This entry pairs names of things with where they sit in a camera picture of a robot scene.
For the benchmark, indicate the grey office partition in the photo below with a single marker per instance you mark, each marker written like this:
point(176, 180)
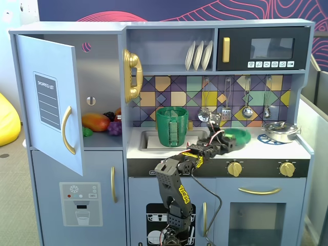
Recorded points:
point(311, 123)

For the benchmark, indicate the green toy vegetable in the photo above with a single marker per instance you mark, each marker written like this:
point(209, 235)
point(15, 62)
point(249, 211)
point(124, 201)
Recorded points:
point(87, 132)

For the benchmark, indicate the black microwave door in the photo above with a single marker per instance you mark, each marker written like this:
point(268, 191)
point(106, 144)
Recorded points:
point(238, 46)

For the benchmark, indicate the small wrist camera board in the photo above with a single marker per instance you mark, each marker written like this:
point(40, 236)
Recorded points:
point(215, 119)

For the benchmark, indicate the steel toy pot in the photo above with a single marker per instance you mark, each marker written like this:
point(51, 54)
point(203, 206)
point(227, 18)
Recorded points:
point(280, 136)

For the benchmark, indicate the steel ladle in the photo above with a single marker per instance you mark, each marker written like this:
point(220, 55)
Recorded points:
point(247, 112)

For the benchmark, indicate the white toy plate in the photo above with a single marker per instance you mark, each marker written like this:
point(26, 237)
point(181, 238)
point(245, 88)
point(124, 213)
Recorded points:
point(197, 56)
point(207, 55)
point(189, 57)

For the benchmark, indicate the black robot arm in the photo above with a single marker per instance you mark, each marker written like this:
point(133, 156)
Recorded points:
point(169, 179)

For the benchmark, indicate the blue fridge door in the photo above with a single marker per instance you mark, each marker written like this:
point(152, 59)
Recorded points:
point(46, 64)

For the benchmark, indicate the green toy plate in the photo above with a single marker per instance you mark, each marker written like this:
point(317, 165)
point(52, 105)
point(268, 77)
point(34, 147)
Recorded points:
point(241, 135)

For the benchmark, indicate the steel skimmer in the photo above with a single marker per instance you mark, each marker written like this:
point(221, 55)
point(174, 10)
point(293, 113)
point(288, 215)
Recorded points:
point(203, 115)

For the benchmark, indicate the gold toy telephone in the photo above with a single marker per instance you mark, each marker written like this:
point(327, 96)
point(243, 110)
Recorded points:
point(133, 61)

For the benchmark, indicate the purple toy grapes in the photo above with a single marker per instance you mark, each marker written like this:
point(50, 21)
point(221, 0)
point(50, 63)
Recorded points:
point(114, 128)

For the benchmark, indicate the steel spoon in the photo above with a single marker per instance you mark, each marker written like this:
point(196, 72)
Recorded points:
point(267, 112)

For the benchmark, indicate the yellow bean bag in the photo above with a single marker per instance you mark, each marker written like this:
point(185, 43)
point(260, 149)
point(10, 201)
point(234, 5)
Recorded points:
point(7, 123)

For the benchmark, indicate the steel pot lid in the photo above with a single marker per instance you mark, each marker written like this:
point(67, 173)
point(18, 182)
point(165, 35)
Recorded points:
point(279, 126)

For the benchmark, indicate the black toy berry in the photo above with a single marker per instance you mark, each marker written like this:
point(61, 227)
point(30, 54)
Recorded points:
point(109, 115)

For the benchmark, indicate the orange red toy mango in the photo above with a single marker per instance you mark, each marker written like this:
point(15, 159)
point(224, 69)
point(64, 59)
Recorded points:
point(95, 122)

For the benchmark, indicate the steel slotted spatula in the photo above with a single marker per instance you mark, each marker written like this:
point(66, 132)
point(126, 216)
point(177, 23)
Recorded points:
point(226, 112)

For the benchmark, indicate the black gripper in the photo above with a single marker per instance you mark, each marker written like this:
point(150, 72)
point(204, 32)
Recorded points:
point(228, 144)

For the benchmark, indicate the grey sink basin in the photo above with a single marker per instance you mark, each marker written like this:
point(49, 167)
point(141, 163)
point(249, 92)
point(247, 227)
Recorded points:
point(200, 135)

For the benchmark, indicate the orange toy fruit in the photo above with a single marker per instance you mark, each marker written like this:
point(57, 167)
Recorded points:
point(118, 111)

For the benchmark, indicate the gold stove knob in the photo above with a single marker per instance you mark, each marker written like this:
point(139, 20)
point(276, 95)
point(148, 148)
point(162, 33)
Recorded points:
point(235, 169)
point(287, 169)

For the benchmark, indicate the green plastic container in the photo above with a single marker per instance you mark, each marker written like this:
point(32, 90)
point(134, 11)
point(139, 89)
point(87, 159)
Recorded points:
point(162, 130)

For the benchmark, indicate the blue toy kitchen unit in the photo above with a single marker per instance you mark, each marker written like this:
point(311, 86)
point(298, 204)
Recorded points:
point(169, 36)

